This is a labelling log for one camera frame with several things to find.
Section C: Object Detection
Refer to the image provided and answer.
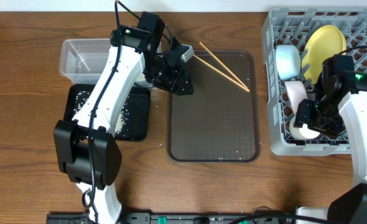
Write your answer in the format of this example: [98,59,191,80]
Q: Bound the white cup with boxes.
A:
[289,116,320,140]

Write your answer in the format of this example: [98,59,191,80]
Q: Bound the pink bowl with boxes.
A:
[285,81,308,115]

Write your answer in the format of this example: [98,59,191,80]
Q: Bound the light blue bowl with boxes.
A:
[275,45,301,80]

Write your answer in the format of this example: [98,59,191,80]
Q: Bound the yellow plate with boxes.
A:
[302,25,346,85]

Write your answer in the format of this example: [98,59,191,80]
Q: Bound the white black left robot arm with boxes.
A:
[53,26,194,223]

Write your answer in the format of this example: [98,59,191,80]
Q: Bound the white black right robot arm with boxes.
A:
[295,70,367,223]

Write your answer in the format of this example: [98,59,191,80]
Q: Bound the grey dishwasher rack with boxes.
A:
[261,8,367,156]

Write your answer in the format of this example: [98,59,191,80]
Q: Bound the black plastic tray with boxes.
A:
[63,84,151,141]

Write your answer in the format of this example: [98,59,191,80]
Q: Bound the rice and nut scraps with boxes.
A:
[73,91,128,134]

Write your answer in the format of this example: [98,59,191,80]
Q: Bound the dark brown serving tray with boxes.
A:
[167,50,261,162]

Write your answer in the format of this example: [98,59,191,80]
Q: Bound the clear plastic bin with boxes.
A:
[58,38,162,88]

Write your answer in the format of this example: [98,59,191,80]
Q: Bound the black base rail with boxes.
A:
[45,212,358,224]

